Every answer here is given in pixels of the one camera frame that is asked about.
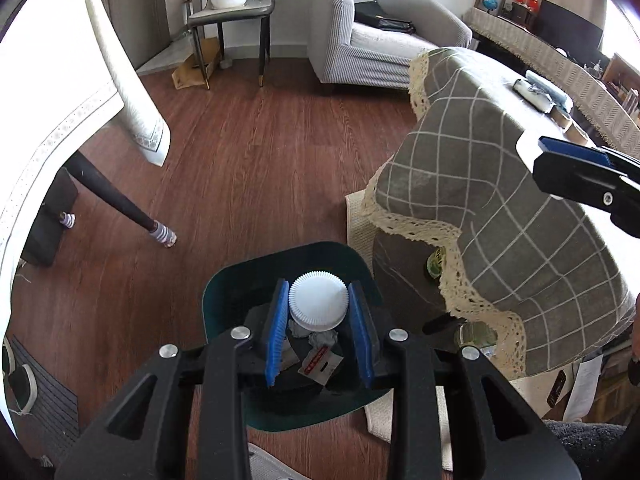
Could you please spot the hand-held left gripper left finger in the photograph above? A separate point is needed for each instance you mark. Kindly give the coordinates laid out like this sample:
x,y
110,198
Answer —
x,y
277,340

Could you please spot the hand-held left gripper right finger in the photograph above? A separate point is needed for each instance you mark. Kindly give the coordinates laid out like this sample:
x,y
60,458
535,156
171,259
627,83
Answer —
x,y
360,340

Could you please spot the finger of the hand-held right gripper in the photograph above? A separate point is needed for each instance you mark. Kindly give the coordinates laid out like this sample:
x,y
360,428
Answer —
x,y
570,147
575,180

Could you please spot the red white card package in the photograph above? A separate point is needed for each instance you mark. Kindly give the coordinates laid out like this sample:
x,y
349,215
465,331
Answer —
x,y
320,365

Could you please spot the dark teal trash bin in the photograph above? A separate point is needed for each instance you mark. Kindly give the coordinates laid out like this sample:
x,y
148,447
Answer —
x,y
235,285

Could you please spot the brown cardboard piece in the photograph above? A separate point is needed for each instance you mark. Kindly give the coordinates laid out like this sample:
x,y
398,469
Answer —
x,y
570,127

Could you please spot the blue packet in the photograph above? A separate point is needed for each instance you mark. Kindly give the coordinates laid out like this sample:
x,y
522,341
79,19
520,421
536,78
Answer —
x,y
547,89

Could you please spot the crumpled plastic wrapper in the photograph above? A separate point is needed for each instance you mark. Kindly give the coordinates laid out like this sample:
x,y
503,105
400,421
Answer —
x,y
530,92

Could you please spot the grey checked tablecloth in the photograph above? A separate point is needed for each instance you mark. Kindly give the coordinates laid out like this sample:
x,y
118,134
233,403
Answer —
x,y
500,185

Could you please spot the wooden desk organizer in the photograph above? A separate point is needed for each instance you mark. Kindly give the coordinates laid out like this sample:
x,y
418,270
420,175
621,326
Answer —
x,y
622,80

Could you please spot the beige fringed desk cloth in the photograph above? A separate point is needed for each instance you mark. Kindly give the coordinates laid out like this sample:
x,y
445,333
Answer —
x,y
550,62

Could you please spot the black monitor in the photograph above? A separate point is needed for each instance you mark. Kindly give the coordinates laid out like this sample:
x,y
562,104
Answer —
x,y
570,30

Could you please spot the grey slipper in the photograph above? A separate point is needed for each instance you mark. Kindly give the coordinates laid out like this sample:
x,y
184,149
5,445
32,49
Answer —
x,y
270,465

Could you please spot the dark wooden box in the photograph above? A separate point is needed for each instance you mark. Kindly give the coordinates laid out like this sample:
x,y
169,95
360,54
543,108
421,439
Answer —
x,y
524,14

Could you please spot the small globe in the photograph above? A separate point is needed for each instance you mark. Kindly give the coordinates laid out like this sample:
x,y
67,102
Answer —
x,y
491,2

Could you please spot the black table leg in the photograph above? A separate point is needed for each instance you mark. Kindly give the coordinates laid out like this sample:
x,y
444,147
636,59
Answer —
x,y
110,190

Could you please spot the dark ribbed floor mat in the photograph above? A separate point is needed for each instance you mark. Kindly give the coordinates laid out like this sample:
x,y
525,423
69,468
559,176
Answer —
x,y
55,410

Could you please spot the black handbag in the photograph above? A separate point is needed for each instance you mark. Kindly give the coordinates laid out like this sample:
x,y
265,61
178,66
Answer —
x,y
370,12

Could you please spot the striped table leg sock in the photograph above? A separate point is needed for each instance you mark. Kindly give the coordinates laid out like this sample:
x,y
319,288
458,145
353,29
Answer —
x,y
66,220

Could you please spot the dark grey fleece clothing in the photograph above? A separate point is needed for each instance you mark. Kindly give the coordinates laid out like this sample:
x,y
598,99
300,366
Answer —
x,y
585,450

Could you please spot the grey armchair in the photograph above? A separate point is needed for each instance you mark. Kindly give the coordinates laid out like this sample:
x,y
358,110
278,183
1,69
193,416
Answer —
x,y
340,35

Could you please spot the black white shoe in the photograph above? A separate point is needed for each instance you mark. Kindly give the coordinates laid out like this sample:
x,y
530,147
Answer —
x,y
22,385

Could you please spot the cardboard box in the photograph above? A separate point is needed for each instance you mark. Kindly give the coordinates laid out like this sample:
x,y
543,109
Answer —
x,y
192,67

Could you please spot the grey dining chair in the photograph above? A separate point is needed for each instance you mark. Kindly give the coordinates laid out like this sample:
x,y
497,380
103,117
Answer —
x,y
225,14

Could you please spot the pale green patterned tablecloth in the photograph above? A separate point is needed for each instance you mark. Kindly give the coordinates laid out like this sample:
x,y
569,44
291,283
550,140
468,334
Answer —
x,y
60,75

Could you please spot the grey door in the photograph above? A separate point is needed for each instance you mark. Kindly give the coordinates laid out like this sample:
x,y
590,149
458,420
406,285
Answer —
x,y
130,25

